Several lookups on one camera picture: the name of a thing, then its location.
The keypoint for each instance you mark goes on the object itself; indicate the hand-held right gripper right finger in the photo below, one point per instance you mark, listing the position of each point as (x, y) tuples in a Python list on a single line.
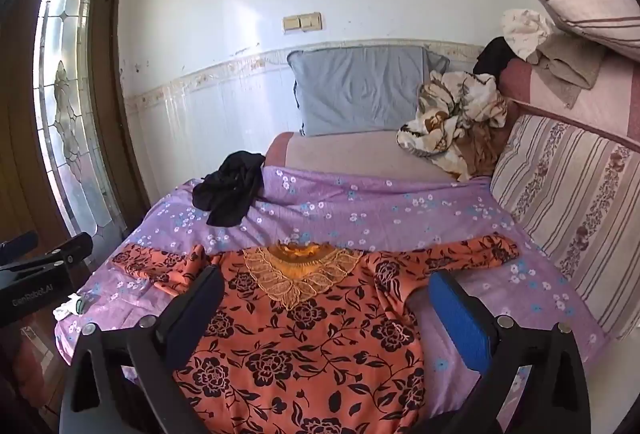
[(460, 319)]

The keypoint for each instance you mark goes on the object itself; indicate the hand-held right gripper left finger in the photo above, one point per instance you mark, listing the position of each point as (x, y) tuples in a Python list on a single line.
[(200, 309)]

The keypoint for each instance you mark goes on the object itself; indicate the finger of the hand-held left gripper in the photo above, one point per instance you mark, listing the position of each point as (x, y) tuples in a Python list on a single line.
[(75, 248), (20, 245)]

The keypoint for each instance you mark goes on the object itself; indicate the orange black floral blouse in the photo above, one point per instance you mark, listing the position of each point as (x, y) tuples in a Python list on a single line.
[(320, 354)]

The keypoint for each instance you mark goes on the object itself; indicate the small white crumpled item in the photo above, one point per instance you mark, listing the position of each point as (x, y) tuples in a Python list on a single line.
[(69, 306)]

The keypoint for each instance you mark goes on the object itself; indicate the purple floral bedsheet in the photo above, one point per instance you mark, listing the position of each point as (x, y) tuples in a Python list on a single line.
[(400, 214)]

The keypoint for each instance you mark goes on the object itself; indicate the black crumpled cloth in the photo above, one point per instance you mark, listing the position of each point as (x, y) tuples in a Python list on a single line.
[(230, 189)]

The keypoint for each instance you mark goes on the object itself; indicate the wooden door with stained glass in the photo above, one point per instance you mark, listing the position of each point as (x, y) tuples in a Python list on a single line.
[(65, 89)]

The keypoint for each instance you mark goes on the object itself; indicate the striped floral cushion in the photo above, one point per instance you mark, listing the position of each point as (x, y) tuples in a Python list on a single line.
[(565, 194)]

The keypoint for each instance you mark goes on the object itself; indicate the cream brown floral blanket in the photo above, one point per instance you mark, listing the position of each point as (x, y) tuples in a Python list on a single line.
[(450, 114)]

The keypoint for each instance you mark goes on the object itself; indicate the grey pillow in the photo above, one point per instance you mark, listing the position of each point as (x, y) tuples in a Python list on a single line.
[(360, 89)]

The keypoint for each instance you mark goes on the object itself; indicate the black garment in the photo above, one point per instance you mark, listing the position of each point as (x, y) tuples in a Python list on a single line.
[(495, 56)]

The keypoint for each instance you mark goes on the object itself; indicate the pink towel blanket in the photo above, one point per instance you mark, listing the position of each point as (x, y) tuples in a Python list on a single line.
[(620, 99)]

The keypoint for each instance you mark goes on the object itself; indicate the beige cloth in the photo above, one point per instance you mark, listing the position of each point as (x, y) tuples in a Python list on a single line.
[(565, 64)]

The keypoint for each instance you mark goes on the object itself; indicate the white crumpled cloth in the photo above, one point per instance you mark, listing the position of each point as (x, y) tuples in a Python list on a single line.
[(525, 31)]

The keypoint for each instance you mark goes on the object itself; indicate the pink striped pillow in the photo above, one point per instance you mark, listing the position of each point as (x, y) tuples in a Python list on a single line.
[(590, 9)]

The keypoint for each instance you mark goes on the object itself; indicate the beige light switch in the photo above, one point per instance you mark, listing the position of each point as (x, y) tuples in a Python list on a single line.
[(302, 22)]

